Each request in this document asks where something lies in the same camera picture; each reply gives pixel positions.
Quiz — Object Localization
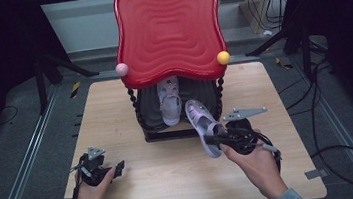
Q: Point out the purple child sandal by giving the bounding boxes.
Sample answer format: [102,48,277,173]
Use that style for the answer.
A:
[184,95,231,162]
[155,75,185,128]

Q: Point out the person's right hand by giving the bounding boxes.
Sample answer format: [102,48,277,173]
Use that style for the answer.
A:
[218,127,289,199]

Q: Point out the light wooden cabinet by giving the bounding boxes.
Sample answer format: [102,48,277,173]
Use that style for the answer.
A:
[238,0,301,36]

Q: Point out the black hanging cables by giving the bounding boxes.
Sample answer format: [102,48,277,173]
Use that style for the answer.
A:
[248,0,289,33]

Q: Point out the yellow and black tape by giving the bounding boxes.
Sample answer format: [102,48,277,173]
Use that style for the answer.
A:
[274,55,295,72]
[68,80,83,100]

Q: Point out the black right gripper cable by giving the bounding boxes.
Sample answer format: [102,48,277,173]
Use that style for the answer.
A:
[255,137,284,176]

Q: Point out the thin black floor cable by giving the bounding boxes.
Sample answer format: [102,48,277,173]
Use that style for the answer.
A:
[0,103,21,128]

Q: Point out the red and black tiered rack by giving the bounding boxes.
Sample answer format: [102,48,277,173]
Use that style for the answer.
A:
[107,0,241,146]

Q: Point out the black metal stand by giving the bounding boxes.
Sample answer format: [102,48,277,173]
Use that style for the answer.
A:
[242,23,318,86]
[32,47,104,116]

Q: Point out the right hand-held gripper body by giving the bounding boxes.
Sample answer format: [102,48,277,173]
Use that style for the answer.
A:
[221,103,273,158]

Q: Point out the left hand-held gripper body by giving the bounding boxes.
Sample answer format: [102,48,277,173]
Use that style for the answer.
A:
[68,144,115,190]

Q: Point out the metal floor rail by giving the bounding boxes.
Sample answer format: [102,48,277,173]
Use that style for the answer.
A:
[0,82,73,199]
[288,49,353,199]

